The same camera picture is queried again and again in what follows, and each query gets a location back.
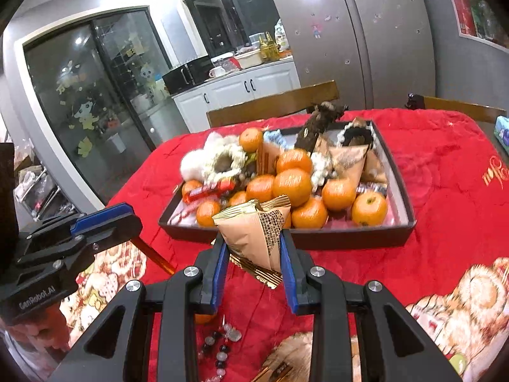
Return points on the dark and gold tube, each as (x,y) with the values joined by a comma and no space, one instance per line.
(274,372)

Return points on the white cup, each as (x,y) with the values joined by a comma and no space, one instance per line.
(216,72)

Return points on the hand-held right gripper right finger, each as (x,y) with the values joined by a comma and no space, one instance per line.
(287,274)

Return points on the brown plush strip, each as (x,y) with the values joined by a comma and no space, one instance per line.
(316,127)

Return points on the red candy wrapper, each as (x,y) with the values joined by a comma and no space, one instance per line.
(208,191)

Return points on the black scrunchie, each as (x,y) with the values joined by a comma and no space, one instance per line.
(356,134)

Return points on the blue scrunchie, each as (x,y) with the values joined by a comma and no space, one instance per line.
(274,138)

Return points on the orange tangerine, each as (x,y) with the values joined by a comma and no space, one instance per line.
(204,319)

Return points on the silver refrigerator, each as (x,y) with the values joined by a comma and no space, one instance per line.
(358,39)

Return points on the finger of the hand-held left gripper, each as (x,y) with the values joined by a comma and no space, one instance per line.
(99,217)
(115,229)

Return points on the red gift box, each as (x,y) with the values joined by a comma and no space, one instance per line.
(463,4)

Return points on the blue and white tissue pack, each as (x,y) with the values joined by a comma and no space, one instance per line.
(503,129)

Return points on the white fuzzy scrunchie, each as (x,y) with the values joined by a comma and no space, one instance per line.
(216,139)

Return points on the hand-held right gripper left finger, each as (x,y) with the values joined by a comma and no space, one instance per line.
(220,274)

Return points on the dark kitchen window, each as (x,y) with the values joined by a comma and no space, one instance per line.
(230,16)

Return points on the black microwave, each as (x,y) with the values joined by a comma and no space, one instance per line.
(187,73)

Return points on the red printed bear blanket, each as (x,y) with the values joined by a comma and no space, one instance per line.
(437,207)

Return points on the wooden chair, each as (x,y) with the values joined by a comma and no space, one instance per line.
(270,105)
(457,107)

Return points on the glass sliding door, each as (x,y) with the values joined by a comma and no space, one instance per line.
(91,99)

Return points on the pile of tangerines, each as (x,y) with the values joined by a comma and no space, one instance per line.
(292,187)

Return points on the white fluffy pom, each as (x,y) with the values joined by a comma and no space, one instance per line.
(193,165)

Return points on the tan triangular snack packet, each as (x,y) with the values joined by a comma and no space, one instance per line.
(270,159)
(375,171)
(254,230)
(350,163)

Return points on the yellow glass bottles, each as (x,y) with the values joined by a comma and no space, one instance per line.
(267,47)

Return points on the white food container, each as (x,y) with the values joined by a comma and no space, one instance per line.
(249,59)

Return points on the dark rectangular box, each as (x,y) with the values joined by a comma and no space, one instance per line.
(358,236)

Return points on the white kitchen cabinet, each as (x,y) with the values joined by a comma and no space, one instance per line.
(238,91)

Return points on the person's left hand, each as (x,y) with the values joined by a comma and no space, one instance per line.
(39,334)

